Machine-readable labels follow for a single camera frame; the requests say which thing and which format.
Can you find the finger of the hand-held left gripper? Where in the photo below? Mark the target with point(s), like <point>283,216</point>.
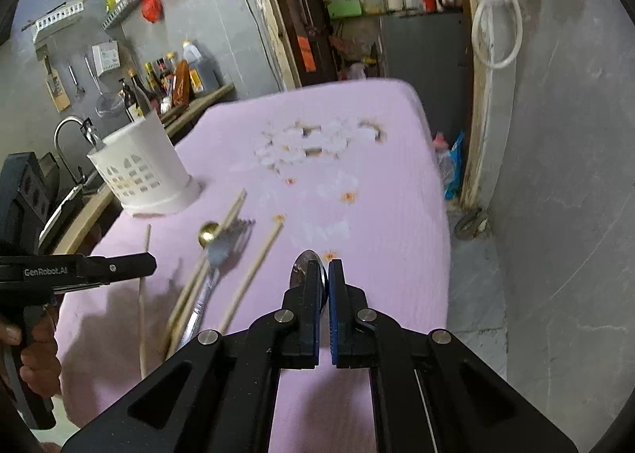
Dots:
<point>129,265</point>

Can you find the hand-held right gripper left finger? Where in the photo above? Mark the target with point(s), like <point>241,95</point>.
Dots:
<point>307,304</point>

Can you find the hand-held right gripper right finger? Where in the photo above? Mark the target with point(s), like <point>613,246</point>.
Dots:
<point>335,309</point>

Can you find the silver spoon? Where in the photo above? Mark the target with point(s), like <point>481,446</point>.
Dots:
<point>308,254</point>

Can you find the gold spoon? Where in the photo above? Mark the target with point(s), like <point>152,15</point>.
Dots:
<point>208,233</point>

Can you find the silver fork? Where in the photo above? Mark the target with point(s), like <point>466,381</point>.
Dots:
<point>218,254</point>

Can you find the white plastic utensil holder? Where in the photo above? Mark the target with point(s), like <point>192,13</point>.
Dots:
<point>144,160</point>

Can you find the person's left hand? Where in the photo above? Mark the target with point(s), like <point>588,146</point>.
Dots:
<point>42,349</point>

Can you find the chrome kitchen faucet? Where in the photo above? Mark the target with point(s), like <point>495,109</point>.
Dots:
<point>69,123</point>

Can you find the hanging wooden board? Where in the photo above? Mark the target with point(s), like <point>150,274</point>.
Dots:
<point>57,91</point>

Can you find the hanging metal strainer ladle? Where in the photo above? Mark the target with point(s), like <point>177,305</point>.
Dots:
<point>106,103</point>

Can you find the hanging metal peeler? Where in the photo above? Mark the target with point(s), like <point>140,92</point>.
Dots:
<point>75,81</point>

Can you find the pink floral tablecloth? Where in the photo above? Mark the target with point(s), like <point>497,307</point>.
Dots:
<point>347,160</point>

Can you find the row of dark sauce bottles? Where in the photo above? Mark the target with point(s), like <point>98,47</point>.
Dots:
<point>149,83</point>

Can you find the blue packet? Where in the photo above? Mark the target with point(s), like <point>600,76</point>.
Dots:
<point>455,165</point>

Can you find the orange-brown refill pouch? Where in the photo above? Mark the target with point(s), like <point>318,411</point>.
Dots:
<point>181,83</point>

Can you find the large dark oil jug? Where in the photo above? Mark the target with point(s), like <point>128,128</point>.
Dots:
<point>201,68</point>

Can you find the white and red plastic bag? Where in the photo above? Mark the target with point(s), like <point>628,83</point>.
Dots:
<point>357,71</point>

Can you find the grey refrigerator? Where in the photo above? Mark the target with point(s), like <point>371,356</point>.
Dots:
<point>421,61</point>

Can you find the green box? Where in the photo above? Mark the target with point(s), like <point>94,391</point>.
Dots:
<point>345,9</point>

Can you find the dark wooden door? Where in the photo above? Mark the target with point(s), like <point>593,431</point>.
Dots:
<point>297,2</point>

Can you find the red cup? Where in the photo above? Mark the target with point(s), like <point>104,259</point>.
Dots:
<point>427,2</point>

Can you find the white wall box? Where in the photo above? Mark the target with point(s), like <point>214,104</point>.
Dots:
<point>106,59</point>

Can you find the white plastic wall rack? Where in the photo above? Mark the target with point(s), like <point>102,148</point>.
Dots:
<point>59,16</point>

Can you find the metal wall shelf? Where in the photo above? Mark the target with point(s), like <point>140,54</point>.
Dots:
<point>121,14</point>

